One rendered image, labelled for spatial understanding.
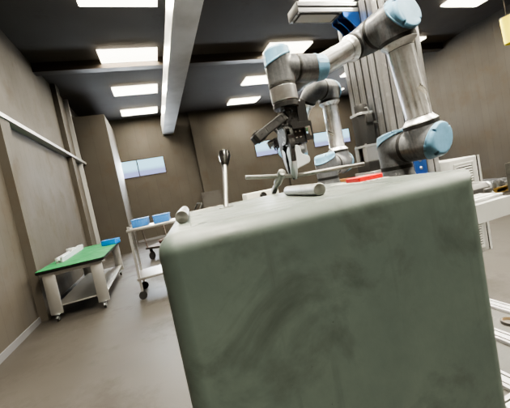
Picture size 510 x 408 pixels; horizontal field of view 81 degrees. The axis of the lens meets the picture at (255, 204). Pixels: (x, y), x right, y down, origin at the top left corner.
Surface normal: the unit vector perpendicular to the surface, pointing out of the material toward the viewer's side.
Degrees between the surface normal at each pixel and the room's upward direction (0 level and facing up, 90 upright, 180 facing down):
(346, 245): 90
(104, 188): 90
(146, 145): 90
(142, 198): 90
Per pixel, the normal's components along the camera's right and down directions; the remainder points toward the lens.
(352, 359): 0.21, 0.02
